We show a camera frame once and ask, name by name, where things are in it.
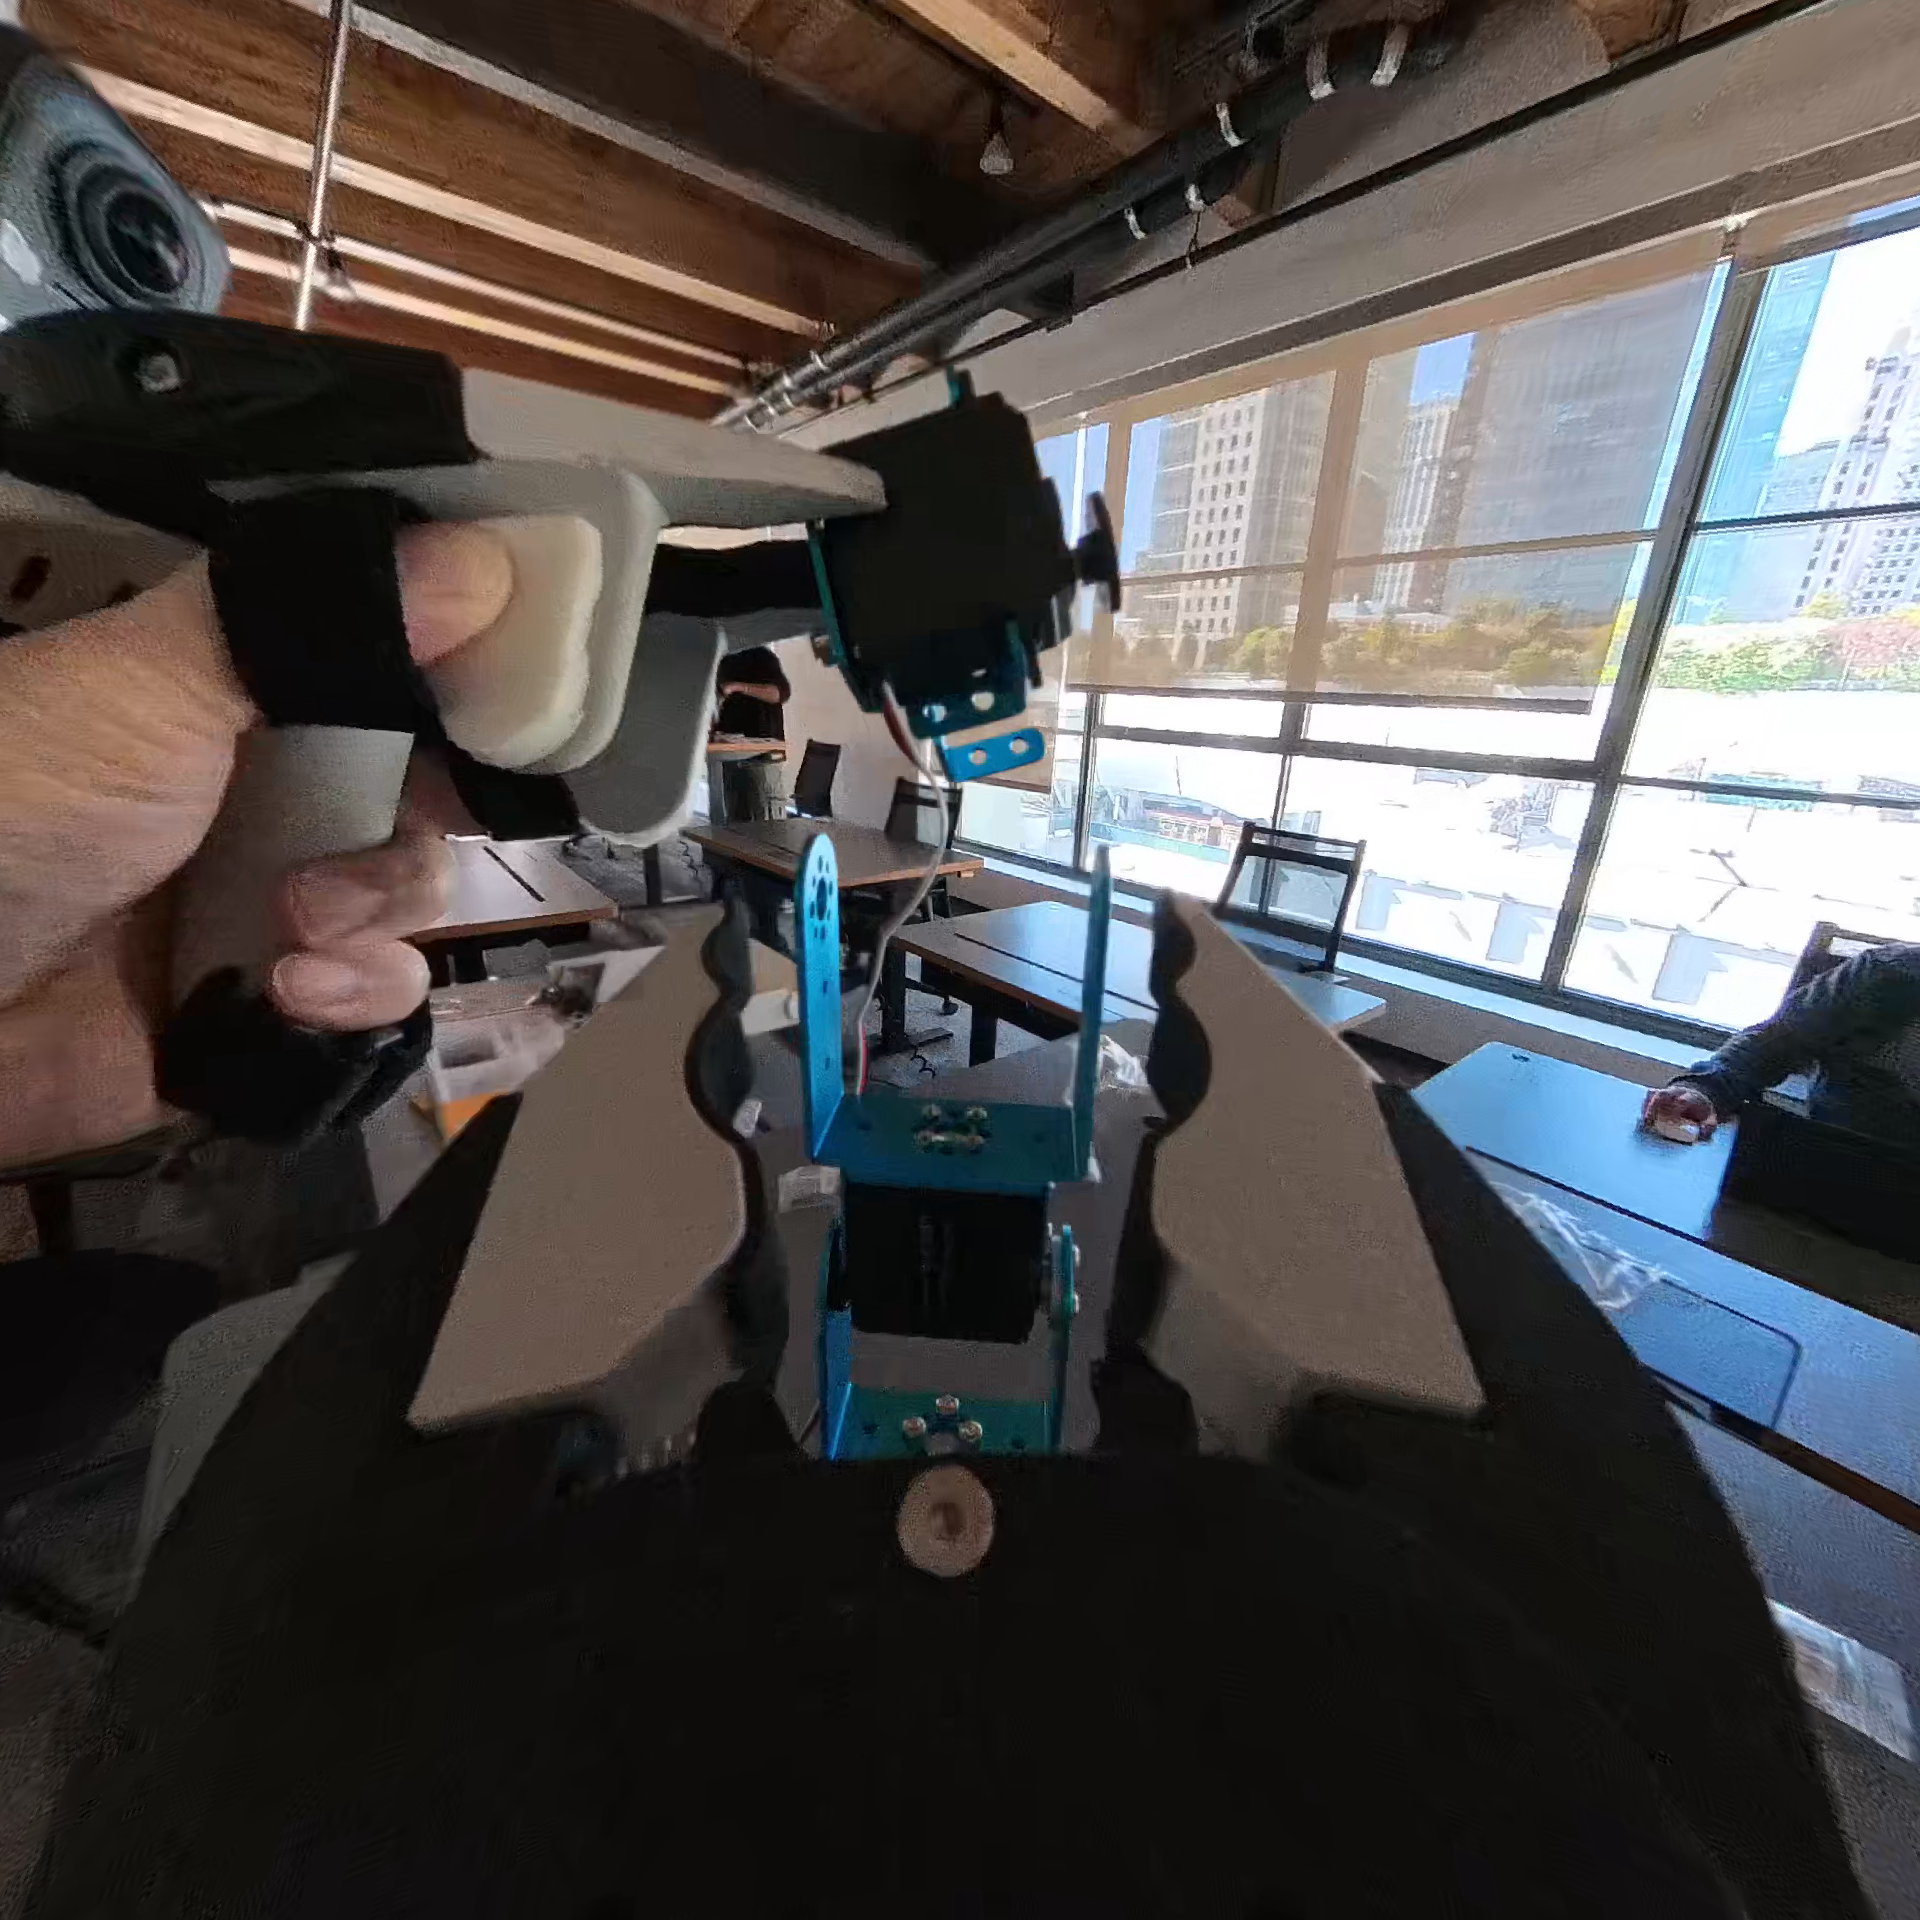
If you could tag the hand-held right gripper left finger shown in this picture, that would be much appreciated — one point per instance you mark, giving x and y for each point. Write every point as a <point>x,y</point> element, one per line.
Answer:
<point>599,1229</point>

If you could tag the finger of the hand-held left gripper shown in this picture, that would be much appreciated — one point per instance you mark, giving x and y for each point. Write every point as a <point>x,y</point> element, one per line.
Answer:
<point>674,473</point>

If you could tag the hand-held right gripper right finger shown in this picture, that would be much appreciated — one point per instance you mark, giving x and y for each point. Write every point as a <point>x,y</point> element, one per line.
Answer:
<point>1306,1229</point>

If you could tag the black servo with blue bracket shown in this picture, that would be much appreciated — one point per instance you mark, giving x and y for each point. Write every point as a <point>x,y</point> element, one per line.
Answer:
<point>945,539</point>

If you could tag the blue hobby robot arm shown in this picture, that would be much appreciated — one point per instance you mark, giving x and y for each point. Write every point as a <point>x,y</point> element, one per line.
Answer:
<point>931,1140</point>

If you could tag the wooden side desk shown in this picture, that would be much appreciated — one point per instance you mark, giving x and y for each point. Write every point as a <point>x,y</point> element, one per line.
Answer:
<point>1049,961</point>

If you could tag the grey desk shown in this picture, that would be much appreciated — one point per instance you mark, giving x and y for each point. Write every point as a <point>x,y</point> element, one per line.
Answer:
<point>1894,1837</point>

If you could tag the person's left hand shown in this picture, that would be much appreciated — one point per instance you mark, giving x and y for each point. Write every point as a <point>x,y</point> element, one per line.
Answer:
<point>89,825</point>

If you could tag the orange parts box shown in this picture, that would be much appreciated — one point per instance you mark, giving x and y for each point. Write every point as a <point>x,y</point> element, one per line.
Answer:
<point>464,1114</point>

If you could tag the crumpled clear plastic wrap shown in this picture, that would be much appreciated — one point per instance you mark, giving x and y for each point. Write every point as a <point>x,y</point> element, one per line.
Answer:
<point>1575,1237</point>

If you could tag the metal ceiling conduit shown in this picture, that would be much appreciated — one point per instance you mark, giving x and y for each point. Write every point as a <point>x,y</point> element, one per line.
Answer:
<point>323,148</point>

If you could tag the dark office table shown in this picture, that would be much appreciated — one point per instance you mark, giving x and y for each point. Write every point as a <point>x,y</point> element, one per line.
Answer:
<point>511,884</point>
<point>839,854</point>
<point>1575,1109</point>

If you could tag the black office chair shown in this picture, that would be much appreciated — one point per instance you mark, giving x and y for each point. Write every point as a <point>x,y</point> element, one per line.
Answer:
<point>815,780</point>
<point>921,809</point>

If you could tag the black ceiling pipe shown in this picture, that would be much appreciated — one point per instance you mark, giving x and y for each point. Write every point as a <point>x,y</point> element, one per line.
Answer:
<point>1049,248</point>

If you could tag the ceiling spot light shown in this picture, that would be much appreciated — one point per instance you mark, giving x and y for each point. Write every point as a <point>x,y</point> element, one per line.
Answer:
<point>994,148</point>

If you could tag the city view window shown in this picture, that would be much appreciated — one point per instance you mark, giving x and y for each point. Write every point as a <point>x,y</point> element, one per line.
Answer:
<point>1500,750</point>

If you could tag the black frame chair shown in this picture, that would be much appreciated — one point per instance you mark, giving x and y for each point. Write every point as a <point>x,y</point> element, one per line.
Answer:
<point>1306,836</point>

